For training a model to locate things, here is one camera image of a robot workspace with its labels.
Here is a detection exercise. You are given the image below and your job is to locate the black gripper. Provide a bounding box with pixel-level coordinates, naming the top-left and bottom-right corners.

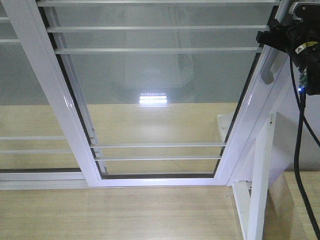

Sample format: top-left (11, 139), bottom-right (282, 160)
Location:
top-left (255, 17), bottom-right (320, 96)

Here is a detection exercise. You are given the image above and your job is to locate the white framed transparent sliding door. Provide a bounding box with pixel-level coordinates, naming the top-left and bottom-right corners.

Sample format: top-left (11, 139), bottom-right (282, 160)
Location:
top-left (1, 0), bottom-right (293, 189)

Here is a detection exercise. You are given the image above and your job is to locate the grey vertical door handle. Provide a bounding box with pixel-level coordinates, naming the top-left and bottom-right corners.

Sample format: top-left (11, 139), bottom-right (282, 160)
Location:
top-left (260, 48), bottom-right (288, 85)

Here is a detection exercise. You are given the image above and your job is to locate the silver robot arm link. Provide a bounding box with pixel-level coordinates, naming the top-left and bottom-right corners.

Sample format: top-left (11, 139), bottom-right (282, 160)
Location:
top-left (288, 1), bottom-right (320, 21)

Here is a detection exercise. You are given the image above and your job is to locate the light wooden side platform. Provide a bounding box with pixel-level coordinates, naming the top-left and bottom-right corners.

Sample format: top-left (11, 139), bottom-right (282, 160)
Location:
top-left (269, 171), bottom-right (320, 240)

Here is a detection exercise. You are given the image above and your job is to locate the white fixed glass panel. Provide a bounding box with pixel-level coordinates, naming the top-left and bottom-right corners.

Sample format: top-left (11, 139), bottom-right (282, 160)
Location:
top-left (0, 0), bottom-right (92, 190)

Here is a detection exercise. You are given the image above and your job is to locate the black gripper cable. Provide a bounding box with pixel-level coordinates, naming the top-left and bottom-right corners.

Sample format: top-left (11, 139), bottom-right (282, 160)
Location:
top-left (289, 53), bottom-right (320, 235)

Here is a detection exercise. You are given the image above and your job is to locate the white door frame post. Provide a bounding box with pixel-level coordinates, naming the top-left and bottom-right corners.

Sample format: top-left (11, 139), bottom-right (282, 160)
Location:
top-left (232, 113), bottom-right (277, 240)

